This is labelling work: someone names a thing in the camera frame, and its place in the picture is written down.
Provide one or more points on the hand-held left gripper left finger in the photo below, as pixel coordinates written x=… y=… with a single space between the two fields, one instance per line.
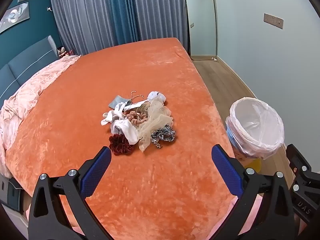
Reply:
x=96 y=172

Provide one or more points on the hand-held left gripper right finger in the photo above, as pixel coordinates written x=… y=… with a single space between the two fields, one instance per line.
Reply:
x=226 y=170

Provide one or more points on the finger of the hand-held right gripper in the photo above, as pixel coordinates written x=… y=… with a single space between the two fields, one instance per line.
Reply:
x=300 y=175

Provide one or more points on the yellow trash can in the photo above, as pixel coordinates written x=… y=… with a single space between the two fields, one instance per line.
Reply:
x=252 y=165

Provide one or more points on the dark red scrunchie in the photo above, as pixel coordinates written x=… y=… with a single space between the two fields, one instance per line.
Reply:
x=120 y=145

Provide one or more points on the white terry sock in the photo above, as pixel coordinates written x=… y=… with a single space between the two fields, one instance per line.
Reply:
x=126 y=132

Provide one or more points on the white plastic bin liner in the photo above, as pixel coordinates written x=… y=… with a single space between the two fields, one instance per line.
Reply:
x=255 y=122

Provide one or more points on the white ribbed sock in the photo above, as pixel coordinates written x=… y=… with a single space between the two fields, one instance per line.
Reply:
x=112 y=115

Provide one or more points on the pink scrunchie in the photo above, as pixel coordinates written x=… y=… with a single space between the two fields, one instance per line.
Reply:
x=135 y=118

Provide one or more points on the leopard print scrunchie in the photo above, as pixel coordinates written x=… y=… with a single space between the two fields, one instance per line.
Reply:
x=163 y=134

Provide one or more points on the beige tulle cloth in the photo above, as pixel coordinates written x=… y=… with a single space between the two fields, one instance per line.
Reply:
x=155 y=117

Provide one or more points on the grey nightstand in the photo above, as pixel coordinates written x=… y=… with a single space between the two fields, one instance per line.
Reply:
x=10 y=195

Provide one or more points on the pale lavender sock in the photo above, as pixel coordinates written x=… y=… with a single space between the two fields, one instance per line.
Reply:
x=156 y=97

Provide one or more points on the pink quilt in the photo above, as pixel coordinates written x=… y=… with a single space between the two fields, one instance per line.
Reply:
x=30 y=87

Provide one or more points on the orange plush blanket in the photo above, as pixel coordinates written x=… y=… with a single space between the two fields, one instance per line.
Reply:
x=150 y=67

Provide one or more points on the small doll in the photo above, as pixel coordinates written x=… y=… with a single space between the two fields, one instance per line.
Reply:
x=61 y=52

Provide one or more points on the blue padded headboard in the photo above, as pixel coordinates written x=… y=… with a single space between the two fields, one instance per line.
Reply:
x=22 y=65

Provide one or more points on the tall gold-framed mirror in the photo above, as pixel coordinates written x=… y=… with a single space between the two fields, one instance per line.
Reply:
x=201 y=22

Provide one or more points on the blue curtain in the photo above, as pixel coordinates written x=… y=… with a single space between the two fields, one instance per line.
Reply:
x=122 y=12

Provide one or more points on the bronze wall switch panel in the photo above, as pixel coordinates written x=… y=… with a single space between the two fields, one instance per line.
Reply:
x=273 y=20

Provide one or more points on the long framed wall picture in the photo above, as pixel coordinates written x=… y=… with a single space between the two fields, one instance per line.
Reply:
x=13 y=16

